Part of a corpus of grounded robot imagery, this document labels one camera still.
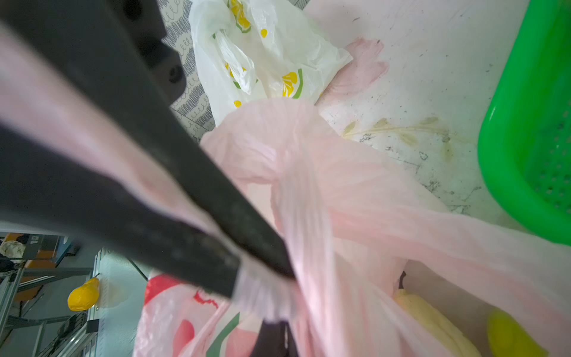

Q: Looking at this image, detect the green plastic basket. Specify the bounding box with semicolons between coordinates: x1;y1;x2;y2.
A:
477;1;570;245

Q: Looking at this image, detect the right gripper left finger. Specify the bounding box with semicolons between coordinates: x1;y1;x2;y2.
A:
250;321;287;357

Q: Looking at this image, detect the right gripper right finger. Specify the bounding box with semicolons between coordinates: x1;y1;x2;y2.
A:
286;324;299;357

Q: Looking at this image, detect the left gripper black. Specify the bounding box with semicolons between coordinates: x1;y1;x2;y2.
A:
1;0;294;279

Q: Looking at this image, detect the green pear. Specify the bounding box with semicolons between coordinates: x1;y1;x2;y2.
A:
487;309;549;357

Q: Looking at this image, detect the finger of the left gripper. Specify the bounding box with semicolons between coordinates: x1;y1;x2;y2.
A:
1;129;239;298

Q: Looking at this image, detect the pink plastic bag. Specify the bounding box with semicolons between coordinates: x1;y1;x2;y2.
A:
0;26;571;357

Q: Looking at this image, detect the white pear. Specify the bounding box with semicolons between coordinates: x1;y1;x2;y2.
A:
393;289;481;356

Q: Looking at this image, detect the lemon print plastic bag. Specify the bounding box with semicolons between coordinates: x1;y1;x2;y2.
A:
189;1;352;126

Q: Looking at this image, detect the yellow hard hat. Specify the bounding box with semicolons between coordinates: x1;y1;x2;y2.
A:
67;277;100;312

